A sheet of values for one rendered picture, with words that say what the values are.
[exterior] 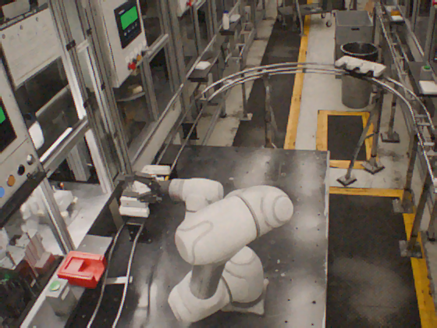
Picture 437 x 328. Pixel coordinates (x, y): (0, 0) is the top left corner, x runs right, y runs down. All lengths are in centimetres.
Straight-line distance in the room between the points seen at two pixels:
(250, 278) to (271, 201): 63
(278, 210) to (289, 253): 95
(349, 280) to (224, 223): 182
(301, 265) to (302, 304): 21
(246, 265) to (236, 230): 58
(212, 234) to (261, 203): 16
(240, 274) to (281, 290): 30
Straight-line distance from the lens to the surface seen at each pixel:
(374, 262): 293
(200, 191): 164
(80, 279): 174
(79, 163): 222
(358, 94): 449
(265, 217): 111
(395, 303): 275
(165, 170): 228
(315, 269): 197
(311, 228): 215
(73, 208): 212
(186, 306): 162
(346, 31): 501
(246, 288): 170
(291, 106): 456
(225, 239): 107
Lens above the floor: 219
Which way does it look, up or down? 33 degrees down
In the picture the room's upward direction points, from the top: 5 degrees counter-clockwise
